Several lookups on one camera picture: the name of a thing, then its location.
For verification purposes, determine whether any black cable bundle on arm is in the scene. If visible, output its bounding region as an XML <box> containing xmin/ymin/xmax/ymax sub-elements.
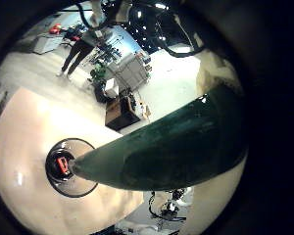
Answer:
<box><xmin>75</xmin><ymin>0</ymin><xmax>206</xmax><ymax>60</ymax></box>

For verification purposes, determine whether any grey box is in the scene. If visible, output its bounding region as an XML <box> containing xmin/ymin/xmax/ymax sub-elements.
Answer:
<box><xmin>31</xmin><ymin>33</ymin><xmax>66</xmax><ymax>56</ymax></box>

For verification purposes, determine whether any person in black trousers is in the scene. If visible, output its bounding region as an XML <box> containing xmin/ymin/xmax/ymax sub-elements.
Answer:
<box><xmin>56</xmin><ymin>28</ymin><xmax>101</xmax><ymax>80</ymax></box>

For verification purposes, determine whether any round black cup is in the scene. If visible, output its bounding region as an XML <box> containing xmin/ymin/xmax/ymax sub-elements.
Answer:
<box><xmin>44</xmin><ymin>137</ymin><xmax>100</xmax><ymax>199</ymax></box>

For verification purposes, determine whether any green potted plant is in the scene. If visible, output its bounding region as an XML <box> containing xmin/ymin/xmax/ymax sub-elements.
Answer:
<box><xmin>88</xmin><ymin>62</ymin><xmax>108</xmax><ymax>84</ymax></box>

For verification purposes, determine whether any small white box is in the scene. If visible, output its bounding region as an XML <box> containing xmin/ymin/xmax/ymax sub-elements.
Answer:
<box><xmin>103</xmin><ymin>77</ymin><xmax>121</xmax><ymax>100</ymax></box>

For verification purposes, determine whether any red object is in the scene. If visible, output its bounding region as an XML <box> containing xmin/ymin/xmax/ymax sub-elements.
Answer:
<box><xmin>48</xmin><ymin>23</ymin><xmax>63</xmax><ymax>35</ymax></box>

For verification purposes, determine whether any dark brown cabinet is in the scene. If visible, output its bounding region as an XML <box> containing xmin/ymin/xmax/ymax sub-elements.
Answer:
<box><xmin>104</xmin><ymin>95</ymin><xmax>142</xmax><ymax>132</ymax></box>

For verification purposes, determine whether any white equipment rack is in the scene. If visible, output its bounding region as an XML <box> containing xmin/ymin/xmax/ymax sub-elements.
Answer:
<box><xmin>113</xmin><ymin>52</ymin><xmax>153</xmax><ymax>92</ymax></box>

